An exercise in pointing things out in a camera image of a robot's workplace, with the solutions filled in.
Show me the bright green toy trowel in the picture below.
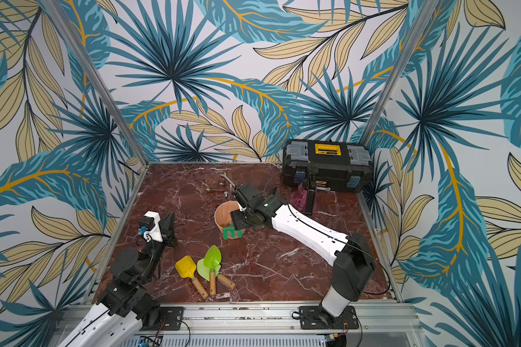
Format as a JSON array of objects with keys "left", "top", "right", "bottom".
[{"left": 204, "top": 245, "right": 222, "bottom": 296}]

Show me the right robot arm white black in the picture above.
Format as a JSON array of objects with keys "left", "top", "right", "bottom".
[{"left": 231, "top": 183, "right": 391, "bottom": 326}]

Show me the terracotta plastic flower pot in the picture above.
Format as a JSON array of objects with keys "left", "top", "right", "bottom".
[{"left": 214, "top": 201, "right": 240, "bottom": 233}]

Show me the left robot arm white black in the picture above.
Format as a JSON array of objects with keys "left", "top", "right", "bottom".
[{"left": 59, "top": 211, "right": 183, "bottom": 346}]

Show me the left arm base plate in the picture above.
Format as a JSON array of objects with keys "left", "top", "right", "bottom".
[{"left": 138, "top": 306, "right": 185, "bottom": 331}]

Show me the green toy rake wooden handle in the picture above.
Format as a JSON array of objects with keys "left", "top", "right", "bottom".
[{"left": 222, "top": 226, "right": 243, "bottom": 239}]

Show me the light green toy spade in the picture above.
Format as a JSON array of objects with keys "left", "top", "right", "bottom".
[{"left": 196, "top": 259, "right": 236, "bottom": 290}]

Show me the silver open-end wrench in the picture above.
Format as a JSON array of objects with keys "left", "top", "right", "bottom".
[{"left": 221, "top": 173, "right": 236, "bottom": 190}]

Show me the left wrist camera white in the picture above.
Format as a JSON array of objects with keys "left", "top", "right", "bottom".
[{"left": 138, "top": 211, "right": 163, "bottom": 242}]

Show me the black yellow plastic toolbox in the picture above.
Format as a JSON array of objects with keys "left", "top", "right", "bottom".
[{"left": 282, "top": 139, "right": 373, "bottom": 193}]

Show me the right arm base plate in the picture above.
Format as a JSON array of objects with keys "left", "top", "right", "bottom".
[{"left": 292, "top": 305, "right": 360, "bottom": 331}]

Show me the aluminium front rail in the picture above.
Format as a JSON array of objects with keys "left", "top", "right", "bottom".
[{"left": 48, "top": 300, "right": 429, "bottom": 346}]

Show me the pink spray bottle black nozzle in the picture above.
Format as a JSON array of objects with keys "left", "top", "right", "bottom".
[{"left": 291, "top": 167, "right": 319, "bottom": 216}]

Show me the yellow toy shovel wooden handle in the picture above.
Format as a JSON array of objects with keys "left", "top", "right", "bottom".
[{"left": 175, "top": 256, "right": 209, "bottom": 299}]

